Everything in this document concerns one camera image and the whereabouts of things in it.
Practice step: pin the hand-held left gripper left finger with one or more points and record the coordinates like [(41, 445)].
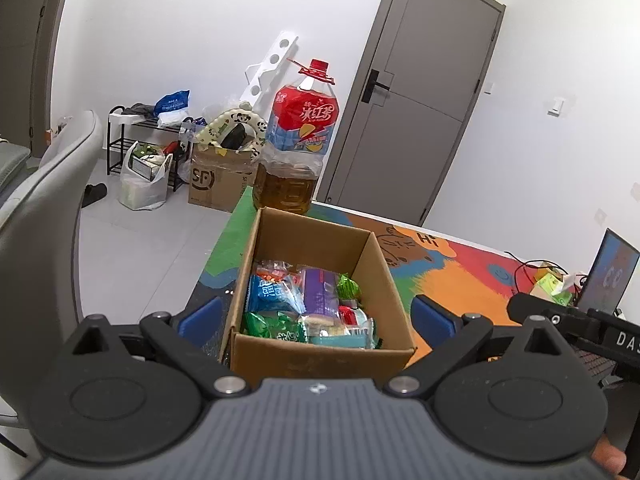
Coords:
[(200, 320)]

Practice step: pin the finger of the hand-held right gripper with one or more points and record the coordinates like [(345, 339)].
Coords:
[(565, 317)]

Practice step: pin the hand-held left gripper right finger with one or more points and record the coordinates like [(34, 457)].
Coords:
[(435, 320)]

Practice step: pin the green snack packet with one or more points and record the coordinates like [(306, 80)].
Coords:
[(347, 287), (272, 327)]

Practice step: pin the blue snack packet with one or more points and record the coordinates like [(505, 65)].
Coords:
[(270, 295)]

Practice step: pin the orange snack packet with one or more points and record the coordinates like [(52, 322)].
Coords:
[(272, 272)]

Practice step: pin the red snack packet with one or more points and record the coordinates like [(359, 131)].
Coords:
[(347, 312)]

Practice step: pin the purple snack packet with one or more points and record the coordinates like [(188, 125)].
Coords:
[(320, 292)]

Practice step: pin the brown cardboard box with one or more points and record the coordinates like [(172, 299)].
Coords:
[(320, 360)]

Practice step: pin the person's right hand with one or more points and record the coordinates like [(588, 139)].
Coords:
[(607, 460)]

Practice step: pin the green tissue box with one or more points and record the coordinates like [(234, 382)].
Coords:
[(550, 287)]

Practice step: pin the colourful printed table mat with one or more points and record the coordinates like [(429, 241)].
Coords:
[(450, 270)]

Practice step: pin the black laptop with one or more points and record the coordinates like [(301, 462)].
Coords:
[(612, 270)]

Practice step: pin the large printed cardboard box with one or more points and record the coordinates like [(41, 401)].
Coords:
[(215, 185)]

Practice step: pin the white plastic bag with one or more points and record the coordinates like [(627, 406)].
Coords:
[(142, 190)]

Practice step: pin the black slipper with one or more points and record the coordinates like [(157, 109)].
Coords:
[(95, 194)]

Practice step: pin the grey chair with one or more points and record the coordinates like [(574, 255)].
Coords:
[(12, 165), (45, 220)]

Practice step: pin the large iced tea bottle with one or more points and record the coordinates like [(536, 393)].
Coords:
[(295, 160)]

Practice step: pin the black shoe rack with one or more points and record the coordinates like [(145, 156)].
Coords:
[(115, 140)]

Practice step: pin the grey room door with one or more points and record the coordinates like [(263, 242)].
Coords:
[(415, 110)]

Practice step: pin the blue plastic bag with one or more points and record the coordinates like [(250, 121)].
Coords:
[(172, 102)]

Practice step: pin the dark clothes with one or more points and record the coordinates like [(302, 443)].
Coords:
[(137, 109)]

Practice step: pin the tall white perforated board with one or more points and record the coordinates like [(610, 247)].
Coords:
[(270, 65)]

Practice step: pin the white wall outlet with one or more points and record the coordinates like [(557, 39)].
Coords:
[(600, 216)]

